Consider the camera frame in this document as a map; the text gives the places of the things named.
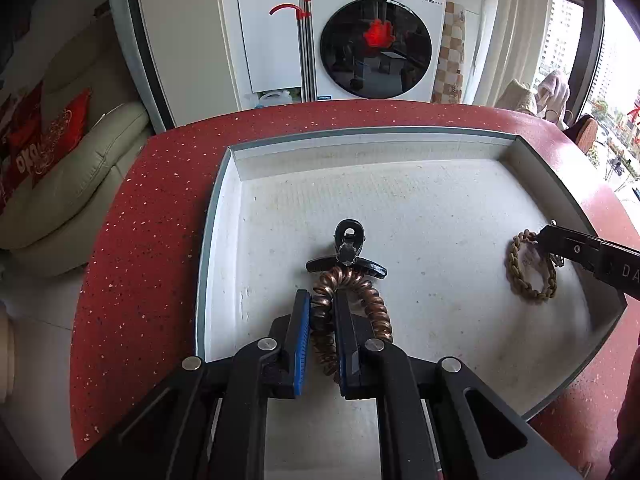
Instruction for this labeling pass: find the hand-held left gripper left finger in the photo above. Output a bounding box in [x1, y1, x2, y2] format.
[62, 289, 313, 480]

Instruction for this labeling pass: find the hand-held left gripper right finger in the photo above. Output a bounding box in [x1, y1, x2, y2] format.
[332, 290, 583, 480]

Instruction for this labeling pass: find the brown braided bracelet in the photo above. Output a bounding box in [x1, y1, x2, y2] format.
[506, 230, 558, 302]

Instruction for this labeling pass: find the brown spiral hair tie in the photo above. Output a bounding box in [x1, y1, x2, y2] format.
[311, 267, 393, 378]

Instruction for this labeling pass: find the black hair claw clip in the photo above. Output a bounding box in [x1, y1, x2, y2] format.
[305, 219, 388, 281]

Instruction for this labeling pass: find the grey jewelry tray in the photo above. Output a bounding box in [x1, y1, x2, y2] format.
[195, 127, 628, 421]

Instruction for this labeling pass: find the brown chair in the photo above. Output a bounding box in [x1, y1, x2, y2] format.
[562, 114, 599, 154]

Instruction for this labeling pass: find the pink towel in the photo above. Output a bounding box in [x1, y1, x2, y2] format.
[537, 70, 571, 122]

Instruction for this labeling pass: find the beige covered chair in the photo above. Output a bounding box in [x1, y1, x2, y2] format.
[495, 79, 539, 116]

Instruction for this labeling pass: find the white curtain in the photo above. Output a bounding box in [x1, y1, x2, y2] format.
[472, 0, 556, 108]

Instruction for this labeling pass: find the checkered hanging cloth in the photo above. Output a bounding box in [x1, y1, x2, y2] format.
[432, 1, 466, 105]

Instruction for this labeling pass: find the white detergent bottle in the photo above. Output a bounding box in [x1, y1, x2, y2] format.
[257, 89, 293, 107]

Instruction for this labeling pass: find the cream leather sofa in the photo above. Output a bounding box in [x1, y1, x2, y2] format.
[0, 20, 153, 278]

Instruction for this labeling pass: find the white washing machine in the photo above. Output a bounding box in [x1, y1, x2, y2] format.
[302, 0, 447, 103]

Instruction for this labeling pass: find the white cabinet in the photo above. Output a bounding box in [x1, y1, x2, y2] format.
[234, 0, 304, 95]

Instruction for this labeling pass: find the red patterned cushion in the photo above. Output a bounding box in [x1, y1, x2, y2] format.
[0, 87, 93, 196]

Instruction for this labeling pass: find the dark window frame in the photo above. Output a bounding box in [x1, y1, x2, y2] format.
[552, 0, 608, 121]

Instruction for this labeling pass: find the red handled mop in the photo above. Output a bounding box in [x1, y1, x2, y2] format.
[270, 0, 317, 103]

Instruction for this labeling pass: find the grey door frame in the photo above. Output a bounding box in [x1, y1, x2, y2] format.
[105, 0, 181, 134]

